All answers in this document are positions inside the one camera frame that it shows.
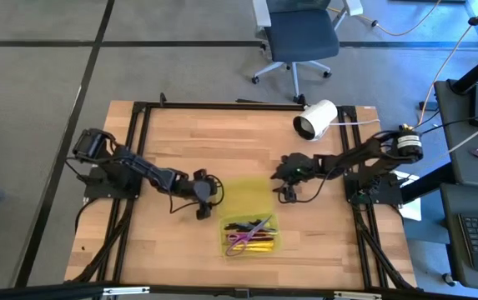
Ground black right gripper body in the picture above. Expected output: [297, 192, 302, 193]
[270, 152, 320, 185]

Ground translucent yellow-green supply box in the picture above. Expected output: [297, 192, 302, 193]
[219, 177, 282, 263]

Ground silver metal bracket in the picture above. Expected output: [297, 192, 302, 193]
[102, 285, 151, 297]
[333, 290, 384, 300]

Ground thick black marker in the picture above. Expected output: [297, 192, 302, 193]
[224, 222, 260, 233]

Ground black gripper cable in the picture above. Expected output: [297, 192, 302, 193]
[278, 166, 336, 205]
[169, 174, 225, 215]

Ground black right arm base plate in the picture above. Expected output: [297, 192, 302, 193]
[344, 170, 405, 206]

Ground black aluminium table frame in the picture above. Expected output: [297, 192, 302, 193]
[69, 92, 417, 293]

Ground dark red pen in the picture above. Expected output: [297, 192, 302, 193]
[238, 234, 277, 243]

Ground grey office chair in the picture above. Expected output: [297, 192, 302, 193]
[250, 0, 365, 103]

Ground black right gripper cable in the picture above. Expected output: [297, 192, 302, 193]
[278, 166, 336, 205]

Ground purple-handled scissors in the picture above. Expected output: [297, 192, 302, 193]
[224, 214, 274, 258]

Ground black desk leg beam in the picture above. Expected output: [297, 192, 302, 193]
[399, 161, 452, 205]
[449, 52, 478, 95]

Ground dark grey desk top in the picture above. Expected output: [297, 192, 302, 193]
[433, 78, 478, 191]
[438, 182, 478, 293]

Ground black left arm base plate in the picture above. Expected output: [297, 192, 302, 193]
[83, 166, 143, 201]

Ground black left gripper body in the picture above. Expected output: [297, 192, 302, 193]
[173, 172, 219, 207]

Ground white paper sheet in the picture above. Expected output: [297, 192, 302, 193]
[390, 168, 423, 222]

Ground black power cable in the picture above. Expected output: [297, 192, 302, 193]
[420, 110, 478, 137]

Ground white lamp cable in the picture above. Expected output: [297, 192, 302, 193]
[329, 117, 381, 127]

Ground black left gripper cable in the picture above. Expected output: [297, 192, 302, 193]
[169, 174, 225, 215]

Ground hanging yellow cable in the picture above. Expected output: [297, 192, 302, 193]
[415, 0, 478, 128]

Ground yellow floor cable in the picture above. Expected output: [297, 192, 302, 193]
[328, 0, 444, 38]

